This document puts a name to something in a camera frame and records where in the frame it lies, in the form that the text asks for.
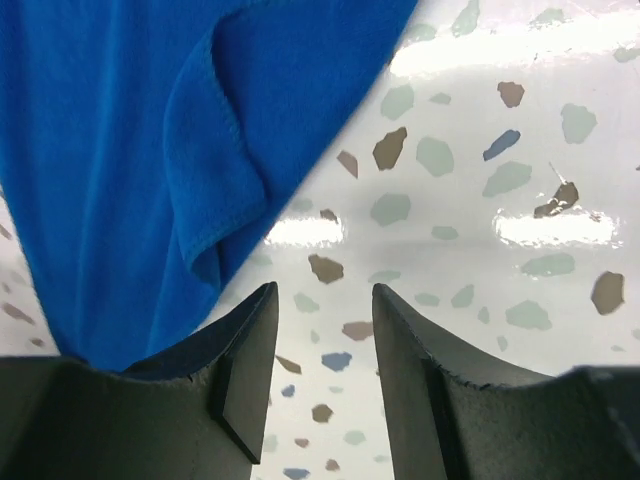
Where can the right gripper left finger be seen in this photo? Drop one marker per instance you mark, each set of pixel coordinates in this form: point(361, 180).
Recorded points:
point(196, 410)

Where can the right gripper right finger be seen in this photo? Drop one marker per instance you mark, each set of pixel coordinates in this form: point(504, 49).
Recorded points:
point(454, 411)

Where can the blue towel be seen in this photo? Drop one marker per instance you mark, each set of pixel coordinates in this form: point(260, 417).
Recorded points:
point(147, 147)

